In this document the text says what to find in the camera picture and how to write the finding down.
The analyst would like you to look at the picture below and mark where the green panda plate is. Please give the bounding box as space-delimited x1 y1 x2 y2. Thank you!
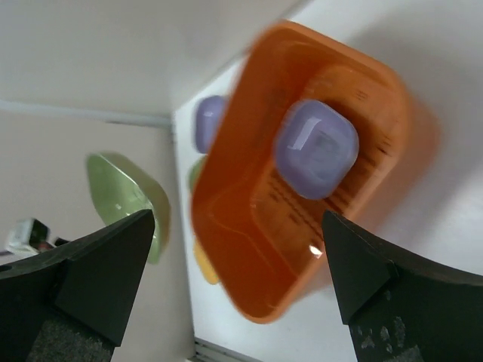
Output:
187 155 207 193
85 152 171 265

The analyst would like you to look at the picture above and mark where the orange plastic bin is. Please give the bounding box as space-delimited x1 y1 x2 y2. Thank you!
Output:
191 21 439 324

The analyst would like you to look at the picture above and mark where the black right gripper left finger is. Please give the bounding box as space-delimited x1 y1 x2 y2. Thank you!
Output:
1 209 155 361

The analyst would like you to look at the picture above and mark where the yellow panda plate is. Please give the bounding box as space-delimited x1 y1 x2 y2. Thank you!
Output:
193 240 219 285

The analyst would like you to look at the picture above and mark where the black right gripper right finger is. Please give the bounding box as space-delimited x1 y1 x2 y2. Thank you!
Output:
321 211 482 361

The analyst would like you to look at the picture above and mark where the purple plate on table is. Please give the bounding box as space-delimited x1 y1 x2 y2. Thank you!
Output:
194 95 227 154

